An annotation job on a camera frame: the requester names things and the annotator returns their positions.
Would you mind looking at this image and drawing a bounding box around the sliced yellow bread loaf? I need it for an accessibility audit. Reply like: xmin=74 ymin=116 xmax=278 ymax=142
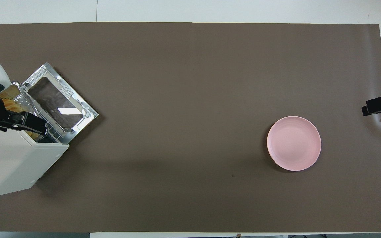
xmin=0 ymin=91 xmax=23 ymax=113

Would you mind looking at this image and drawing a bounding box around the aluminium foil tray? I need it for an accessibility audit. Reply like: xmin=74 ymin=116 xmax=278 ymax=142
xmin=0 ymin=81 xmax=35 ymax=115

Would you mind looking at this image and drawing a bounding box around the cream white toaster oven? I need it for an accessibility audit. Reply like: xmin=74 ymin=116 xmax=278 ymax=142
xmin=0 ymin=81 xmax=70 ymax=198

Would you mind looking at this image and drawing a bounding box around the pink round plate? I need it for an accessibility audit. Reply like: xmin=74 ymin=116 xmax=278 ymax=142
xmin=267 ymin=116 xmax=322 ymax=172

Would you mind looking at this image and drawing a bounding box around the brown table mat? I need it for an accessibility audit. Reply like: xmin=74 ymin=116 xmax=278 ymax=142
xmin=0 ymin=22 xmax=381 ymax=233

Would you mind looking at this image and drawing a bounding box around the metal oven wire rack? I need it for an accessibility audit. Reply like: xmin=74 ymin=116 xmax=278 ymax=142
xmin=28 ymin=95 xmax=66 ymax=144

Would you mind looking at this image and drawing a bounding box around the glass oven door metal frame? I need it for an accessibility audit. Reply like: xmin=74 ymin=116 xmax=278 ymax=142
xmin=22 ymin=62 xmax=99 ymax=138

